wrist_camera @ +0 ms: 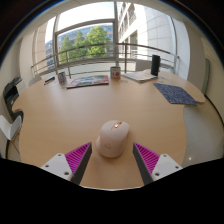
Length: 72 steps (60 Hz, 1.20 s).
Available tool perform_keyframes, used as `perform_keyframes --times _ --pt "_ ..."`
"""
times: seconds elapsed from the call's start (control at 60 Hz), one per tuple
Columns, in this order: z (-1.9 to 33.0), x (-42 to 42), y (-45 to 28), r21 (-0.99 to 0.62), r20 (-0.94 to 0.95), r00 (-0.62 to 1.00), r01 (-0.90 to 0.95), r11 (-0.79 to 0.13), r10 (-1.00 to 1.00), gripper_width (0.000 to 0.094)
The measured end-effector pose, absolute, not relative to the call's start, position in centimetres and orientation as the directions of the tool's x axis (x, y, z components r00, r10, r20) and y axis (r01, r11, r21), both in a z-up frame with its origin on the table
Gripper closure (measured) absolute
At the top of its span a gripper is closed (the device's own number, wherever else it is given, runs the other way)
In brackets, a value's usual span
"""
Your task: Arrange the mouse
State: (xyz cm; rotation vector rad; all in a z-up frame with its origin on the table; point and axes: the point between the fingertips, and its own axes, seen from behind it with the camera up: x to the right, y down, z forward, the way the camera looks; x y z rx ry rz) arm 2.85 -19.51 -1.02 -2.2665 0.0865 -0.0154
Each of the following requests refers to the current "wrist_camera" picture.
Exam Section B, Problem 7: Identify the pale pink computer mouse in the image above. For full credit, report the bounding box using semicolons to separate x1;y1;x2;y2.
95;119;131;159

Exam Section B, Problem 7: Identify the small printed cup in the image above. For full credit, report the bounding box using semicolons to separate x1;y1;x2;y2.
57;71;69;88

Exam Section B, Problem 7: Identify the metal balcony railing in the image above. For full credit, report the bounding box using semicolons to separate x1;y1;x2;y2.
30;42;181;79

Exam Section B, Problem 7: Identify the dark blue patterned mouse pad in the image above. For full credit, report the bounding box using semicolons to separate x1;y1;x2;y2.
152;82;198;107

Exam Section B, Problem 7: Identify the black tumbler bottle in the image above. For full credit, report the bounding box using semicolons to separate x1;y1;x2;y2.
150;54;162;77

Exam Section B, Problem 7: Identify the grey green door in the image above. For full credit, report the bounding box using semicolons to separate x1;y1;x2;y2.
201;58;212;96

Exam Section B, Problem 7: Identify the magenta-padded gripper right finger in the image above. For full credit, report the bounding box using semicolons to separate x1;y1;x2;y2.
132;142;184;186

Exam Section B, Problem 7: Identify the white chair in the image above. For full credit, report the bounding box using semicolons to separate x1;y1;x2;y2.
0;114;23;158
28;74;43;88
135;59;152;72

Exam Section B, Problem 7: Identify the red cover magazine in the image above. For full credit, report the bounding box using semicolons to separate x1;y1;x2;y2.
66;74;110;89

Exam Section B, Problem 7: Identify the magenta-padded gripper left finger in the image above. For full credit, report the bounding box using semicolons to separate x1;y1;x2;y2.
40;142;93;185

